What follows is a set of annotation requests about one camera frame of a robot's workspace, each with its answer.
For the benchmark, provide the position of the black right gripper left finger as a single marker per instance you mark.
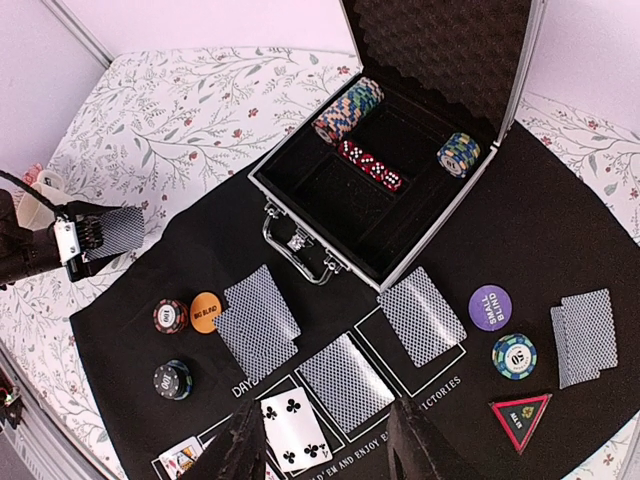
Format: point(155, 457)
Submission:
point(238, 452)

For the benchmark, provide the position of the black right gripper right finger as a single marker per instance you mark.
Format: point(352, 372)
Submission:
point(418, 450)

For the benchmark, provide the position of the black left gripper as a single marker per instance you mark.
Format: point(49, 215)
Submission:
point(26, 253)

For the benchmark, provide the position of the blue playing card deck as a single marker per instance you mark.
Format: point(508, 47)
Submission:
point(122, 230)

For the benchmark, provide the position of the face up club card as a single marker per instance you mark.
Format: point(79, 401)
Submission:
point(293, 431)

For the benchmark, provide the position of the face up queen card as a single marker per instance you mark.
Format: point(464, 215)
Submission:
point(181, 457)

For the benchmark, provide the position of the black and green chip stack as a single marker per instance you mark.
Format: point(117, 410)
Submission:
point(172, 380)

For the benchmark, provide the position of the face down board card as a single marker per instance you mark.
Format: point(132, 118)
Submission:
point(422, 319)
point(346, 384)

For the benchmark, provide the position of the triangular all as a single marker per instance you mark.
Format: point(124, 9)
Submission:
point(520, 418)

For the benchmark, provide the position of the orange black chip stack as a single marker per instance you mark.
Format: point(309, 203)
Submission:
point(170, 316)

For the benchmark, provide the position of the dealt blue card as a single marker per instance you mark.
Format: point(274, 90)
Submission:
point(573, 368)
point(591, 318)
point(258, 347)
point(260, 290)

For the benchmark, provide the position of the green blue chip stack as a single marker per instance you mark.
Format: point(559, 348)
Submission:
point(514, 356)

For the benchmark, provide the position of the orange big blind button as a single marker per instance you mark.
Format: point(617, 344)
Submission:
point(204, 310)

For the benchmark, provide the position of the purple small blind button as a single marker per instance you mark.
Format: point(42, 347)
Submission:
point(490, 308)

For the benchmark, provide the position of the cream cylindrical cup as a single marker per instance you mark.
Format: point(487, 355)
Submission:
point(34, 215)

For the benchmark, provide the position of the red patterned small bowl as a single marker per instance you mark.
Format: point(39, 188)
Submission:
point(32, 173)

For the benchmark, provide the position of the black poker table mat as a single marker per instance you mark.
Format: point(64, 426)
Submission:
point(530, 225)

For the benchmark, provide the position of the aluminium poker chip case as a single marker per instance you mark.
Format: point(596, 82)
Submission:
point(444, 67)

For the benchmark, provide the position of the red dice row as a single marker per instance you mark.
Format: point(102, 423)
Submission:
point(370, 165)

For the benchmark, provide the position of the green blue black chip row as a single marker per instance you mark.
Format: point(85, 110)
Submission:
point(459, 154)

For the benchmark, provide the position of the orange and blue chip row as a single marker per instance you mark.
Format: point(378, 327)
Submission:
point(344, 113)

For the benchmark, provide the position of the front aluminium rail base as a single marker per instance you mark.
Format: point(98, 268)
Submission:
point(40, 438)

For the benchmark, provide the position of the left aluminium frame post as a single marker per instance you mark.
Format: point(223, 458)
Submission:
point(79, 31)

